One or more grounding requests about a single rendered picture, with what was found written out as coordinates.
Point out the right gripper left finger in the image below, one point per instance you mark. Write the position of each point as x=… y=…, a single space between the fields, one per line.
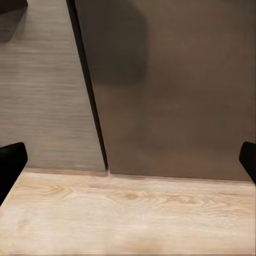
x=13 y=159

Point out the dishwasher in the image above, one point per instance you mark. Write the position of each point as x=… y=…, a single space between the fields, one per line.
x=46 y=97

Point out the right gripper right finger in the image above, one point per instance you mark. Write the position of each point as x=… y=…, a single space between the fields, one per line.
x=247 y=158

